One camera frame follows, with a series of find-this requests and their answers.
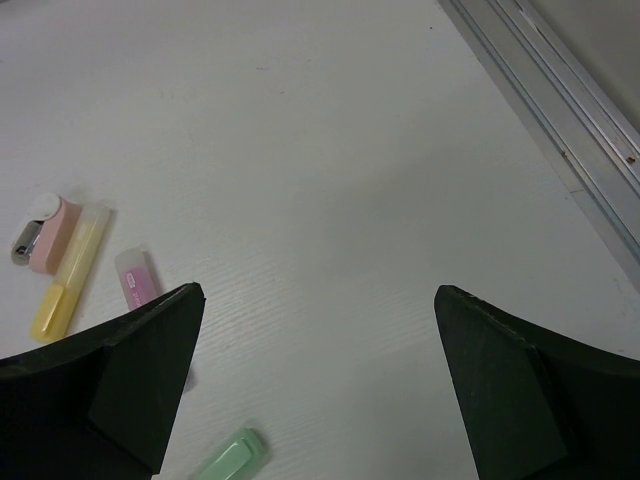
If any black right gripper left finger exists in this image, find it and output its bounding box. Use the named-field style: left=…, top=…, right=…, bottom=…
left=1, top=283, right=205, bottom=479

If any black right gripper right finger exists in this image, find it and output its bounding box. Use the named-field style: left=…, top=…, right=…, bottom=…
left=434, top=285, right=639, bottom=479

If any yellow highlighter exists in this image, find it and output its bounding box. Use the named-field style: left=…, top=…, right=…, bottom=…
left=30, top=203, right=111, bottom=343

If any pink purple highlighter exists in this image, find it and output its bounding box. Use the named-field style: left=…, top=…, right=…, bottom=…
left=115, top=248, right=159, bottom=311

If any green highlighter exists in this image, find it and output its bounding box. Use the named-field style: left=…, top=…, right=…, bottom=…
left=193, top=427, right=271, bottom=480

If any pink mini stapler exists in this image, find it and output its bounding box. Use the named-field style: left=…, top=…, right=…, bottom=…
left=10, top=193, right=82, bottom=275

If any aluminium rail frame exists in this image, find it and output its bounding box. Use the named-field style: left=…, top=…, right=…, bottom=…
left=442, top=1, right=639, bottom=263

